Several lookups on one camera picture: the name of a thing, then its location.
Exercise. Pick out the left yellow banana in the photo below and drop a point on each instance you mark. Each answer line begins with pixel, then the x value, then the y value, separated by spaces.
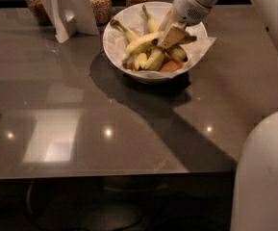
pixel 137 62

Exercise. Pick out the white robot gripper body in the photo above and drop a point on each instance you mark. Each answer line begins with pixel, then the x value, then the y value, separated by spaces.
pixel 188 10

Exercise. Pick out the white ceramic bowl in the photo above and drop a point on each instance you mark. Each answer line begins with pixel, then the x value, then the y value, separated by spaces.
pixel 122 20

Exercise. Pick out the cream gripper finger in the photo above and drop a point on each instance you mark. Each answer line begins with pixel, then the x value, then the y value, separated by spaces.
pixel 171 36
pixel 166 21

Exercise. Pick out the left glass jar of nuts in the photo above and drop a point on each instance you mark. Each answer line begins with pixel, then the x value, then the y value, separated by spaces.
pixel 38 11

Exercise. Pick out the back yellow banana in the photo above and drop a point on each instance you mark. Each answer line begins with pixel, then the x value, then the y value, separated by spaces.
pixel 176 52

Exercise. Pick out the white folded card stand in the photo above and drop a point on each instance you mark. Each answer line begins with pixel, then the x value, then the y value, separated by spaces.
pixel 70 17

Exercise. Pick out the orange fruit in bowl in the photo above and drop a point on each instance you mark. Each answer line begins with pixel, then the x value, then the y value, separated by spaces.
pixel 170 66

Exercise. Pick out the middle short yellow banana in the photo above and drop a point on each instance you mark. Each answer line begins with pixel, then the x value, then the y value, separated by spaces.
pixel 155 59

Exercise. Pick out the middle glass jar of grains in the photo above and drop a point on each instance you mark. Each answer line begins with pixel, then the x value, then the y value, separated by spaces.
pixel 102 10

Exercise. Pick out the yellow banana with sticker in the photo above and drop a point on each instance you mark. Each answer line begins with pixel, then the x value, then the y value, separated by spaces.
pixel 154 39

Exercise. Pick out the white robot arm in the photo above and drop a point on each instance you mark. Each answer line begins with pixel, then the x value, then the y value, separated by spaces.
pixel 255 197

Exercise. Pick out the white paper liner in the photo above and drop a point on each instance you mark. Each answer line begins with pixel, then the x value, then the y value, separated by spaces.
pixel 201 47

